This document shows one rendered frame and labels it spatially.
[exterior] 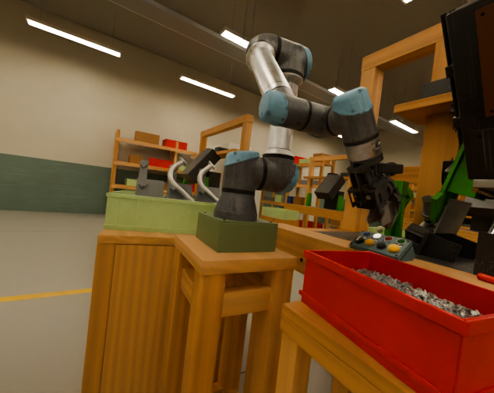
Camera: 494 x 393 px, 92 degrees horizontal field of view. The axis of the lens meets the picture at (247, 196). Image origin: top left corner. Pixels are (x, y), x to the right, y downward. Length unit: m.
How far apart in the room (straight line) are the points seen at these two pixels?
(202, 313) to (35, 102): 7.21
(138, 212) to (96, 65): 6.81
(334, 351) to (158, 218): 0.97
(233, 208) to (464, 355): 0.59
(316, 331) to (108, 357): 1.03
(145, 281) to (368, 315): 0.96
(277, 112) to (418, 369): 0.50
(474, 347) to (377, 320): 0.11
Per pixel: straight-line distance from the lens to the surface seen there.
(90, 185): 7.39
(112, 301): 1.26
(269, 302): 0.83
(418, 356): 0.45
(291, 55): 0.96
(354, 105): 0.57
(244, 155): 0.78
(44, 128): 7.52
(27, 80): 7.76
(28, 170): 7.49
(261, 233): 0.79
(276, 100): 0.58
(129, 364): 1.41
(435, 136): 1.43
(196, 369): 0.79
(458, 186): 0.98
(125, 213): 1.27
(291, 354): 0.61
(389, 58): 1.72
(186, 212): 1.25
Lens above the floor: 1.04
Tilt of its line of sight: 1 degrees down
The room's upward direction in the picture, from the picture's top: 7 degrees clockwise
